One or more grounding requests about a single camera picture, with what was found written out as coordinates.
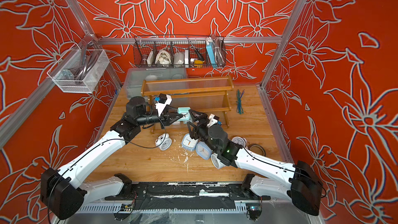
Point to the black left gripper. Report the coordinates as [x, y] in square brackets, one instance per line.
[166, 118]

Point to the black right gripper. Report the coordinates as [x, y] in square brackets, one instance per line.
[195, 134]

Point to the mint green square clock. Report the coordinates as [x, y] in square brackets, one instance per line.
[184, 111]

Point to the blue rounded square clock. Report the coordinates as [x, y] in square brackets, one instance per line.
[189, 143]

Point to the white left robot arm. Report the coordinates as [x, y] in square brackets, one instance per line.
[64, 190]

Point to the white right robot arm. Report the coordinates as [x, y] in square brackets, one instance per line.
[295, 181]

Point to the white twin-bell alarm clock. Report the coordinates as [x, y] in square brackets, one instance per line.
[163, 142]

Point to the wooden two-tier shelf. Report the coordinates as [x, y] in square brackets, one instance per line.
[208, 95]

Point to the translucent grey storage bin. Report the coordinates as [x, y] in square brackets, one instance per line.
[135, 77]

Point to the brown tape roll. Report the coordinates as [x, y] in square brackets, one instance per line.
[258, 149]

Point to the blue box in basket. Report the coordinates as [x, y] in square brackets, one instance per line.
[210, 47]

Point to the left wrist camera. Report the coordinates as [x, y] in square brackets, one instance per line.
[161, 102]

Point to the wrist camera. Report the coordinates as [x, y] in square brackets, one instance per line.
[213, 119]
[161, 102]

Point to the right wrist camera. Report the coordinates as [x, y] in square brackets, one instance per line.
[213, 119]

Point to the green cable ties bundle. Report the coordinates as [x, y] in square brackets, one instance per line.
[239, 96]

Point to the black wire wall basket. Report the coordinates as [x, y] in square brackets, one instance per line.
[184, 51]

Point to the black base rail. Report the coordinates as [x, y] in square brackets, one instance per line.
[167, 190]

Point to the white wire wall basket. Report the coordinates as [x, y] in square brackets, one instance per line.
[79, 70]

